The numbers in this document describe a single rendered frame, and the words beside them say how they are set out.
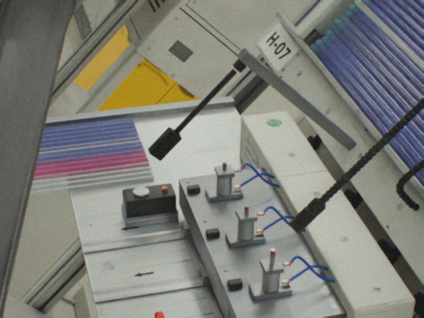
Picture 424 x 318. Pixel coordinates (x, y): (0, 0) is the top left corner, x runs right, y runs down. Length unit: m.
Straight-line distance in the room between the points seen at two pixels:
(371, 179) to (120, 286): 0.38
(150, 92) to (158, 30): 2.04
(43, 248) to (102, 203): 1.33
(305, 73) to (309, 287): 0.47
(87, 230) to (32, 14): 0.69
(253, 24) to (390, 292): 1.46
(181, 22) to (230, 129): 0.87
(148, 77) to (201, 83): 1.90
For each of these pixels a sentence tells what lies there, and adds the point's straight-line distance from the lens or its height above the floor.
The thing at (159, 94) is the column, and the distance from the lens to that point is 4.46.
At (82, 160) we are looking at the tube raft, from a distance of 1.49.
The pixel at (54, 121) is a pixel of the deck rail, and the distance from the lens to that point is 1.61.
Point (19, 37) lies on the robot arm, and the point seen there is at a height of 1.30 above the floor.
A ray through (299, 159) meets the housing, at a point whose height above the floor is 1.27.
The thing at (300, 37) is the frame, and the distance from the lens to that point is 1.51.
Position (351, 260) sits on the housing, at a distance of 1.17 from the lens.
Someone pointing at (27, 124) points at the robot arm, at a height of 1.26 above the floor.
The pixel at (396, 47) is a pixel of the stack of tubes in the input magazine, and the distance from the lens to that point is 1.34.
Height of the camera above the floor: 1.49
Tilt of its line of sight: 14 degrees down
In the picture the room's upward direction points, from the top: 44 degrees clockwise
